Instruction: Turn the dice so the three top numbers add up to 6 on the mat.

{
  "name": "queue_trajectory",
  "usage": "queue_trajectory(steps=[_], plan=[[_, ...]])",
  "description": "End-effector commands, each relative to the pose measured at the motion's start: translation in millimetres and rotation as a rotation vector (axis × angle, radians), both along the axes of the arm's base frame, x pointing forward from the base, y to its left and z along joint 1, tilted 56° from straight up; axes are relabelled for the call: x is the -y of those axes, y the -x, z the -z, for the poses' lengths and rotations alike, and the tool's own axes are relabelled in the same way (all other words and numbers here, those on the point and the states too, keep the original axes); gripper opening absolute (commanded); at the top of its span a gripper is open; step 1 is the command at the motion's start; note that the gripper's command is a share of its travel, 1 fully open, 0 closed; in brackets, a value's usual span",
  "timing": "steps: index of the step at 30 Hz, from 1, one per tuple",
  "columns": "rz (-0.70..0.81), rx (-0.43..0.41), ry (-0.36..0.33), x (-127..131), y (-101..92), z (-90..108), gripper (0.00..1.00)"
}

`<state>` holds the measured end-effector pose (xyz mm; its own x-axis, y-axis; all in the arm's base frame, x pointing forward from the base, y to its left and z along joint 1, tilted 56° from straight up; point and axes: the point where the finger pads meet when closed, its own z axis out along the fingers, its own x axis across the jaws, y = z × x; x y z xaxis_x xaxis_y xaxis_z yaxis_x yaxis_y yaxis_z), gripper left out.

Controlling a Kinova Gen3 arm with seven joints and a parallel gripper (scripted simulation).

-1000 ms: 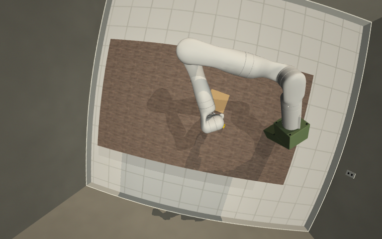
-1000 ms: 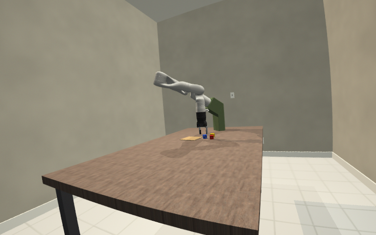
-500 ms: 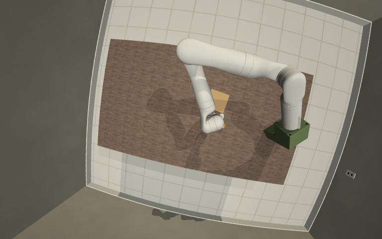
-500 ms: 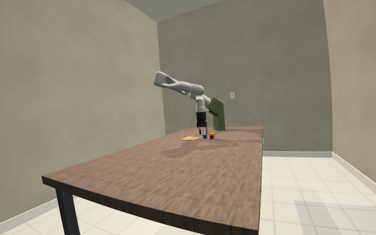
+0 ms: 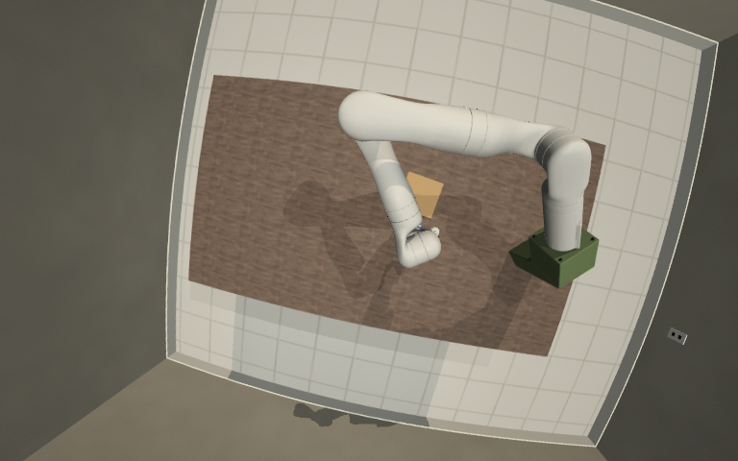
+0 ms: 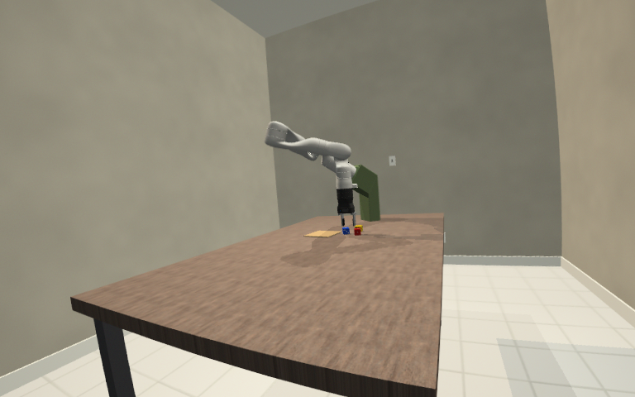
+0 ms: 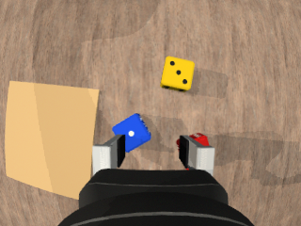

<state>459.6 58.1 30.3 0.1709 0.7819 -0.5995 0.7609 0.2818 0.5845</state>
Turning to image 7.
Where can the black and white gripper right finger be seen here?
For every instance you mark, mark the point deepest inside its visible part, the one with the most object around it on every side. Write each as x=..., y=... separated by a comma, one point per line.
x=196, y=156

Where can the blue die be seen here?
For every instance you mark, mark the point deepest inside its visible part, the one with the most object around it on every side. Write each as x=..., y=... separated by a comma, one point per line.
x=135, y=130

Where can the red die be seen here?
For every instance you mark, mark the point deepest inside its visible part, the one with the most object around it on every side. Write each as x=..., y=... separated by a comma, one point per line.
x=198, y=137

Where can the yellow die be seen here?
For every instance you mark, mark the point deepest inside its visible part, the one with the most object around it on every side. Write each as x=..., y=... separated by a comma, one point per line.
x=177, y=74

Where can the tan flat mat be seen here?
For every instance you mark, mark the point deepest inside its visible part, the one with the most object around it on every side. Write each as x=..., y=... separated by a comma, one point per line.
x=49, y=136

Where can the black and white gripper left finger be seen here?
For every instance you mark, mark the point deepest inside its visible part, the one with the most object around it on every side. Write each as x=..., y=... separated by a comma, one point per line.
x=109, y=155

